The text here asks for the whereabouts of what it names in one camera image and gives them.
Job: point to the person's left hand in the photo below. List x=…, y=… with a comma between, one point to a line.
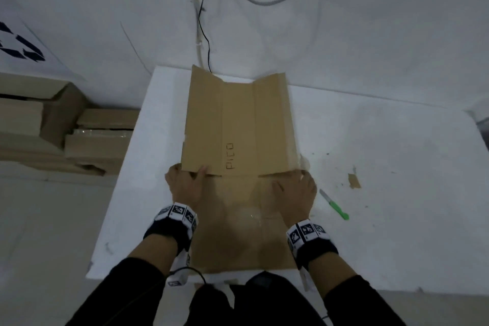
x=187, y=188

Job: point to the person's right hand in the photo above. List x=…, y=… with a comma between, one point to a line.
x=296, y=199

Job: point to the plain brown cardboard box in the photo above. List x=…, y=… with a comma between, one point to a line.
x=237, y=115

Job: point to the taped small cardboard box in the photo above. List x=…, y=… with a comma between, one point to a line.
x=95, y=146

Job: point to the stack of boxes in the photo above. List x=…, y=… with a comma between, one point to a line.
x=38, y=161

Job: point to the person's left forearm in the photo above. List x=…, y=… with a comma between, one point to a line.
x=153, y=257

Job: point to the person's right forearm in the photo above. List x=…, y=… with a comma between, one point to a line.
x=336, y=280

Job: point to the person's black trouser legs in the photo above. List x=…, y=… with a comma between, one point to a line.
x=259, y=303

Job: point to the clear tape scrap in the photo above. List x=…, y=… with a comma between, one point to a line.
x=304, y=162

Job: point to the black marker wrist band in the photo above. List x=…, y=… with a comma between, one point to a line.
x=313, y=247
x=170, y=228

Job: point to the brown tape scrap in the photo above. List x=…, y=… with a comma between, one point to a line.
x=354, y=181

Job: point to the white table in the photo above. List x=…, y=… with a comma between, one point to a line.
x=401, y=203

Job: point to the white recycling symbol sign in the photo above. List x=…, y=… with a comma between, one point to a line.
x=34, y=43

